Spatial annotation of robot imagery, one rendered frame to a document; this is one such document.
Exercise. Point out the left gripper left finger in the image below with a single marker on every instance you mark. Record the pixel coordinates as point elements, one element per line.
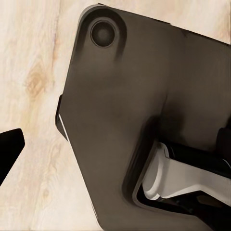
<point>11,144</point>

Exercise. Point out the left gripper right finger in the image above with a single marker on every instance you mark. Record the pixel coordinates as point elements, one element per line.
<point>223,142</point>

